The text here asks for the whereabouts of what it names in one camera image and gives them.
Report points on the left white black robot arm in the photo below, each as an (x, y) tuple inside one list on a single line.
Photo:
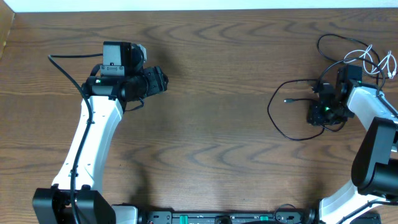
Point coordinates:
[(75, 195)]

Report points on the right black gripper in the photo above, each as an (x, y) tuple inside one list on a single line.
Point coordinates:
[(318, 119)]

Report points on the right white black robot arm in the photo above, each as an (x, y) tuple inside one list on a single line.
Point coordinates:
[(373, 179)]

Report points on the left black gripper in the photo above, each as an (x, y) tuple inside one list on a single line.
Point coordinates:
[(157, 80)]

